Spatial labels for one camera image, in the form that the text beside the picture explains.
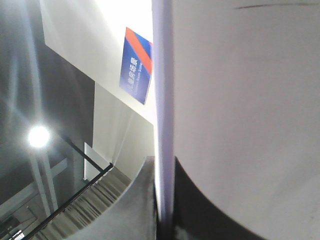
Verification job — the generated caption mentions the white paper sheets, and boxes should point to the white paper sheets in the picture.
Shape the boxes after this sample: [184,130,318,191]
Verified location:
[152,0,320,240]

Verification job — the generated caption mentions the blue orange wall sign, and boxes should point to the blue orange wall sign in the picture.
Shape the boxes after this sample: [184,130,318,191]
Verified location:
[119,27,153,105]

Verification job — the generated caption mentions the ceiling light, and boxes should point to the ceiling light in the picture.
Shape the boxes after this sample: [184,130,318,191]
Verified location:
[27,125,51,149]

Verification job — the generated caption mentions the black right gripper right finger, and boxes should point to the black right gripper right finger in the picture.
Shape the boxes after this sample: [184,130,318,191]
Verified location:
[173,158,263,240]

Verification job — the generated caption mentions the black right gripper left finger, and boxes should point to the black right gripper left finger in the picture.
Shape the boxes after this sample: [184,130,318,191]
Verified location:
[67,156,157,240]

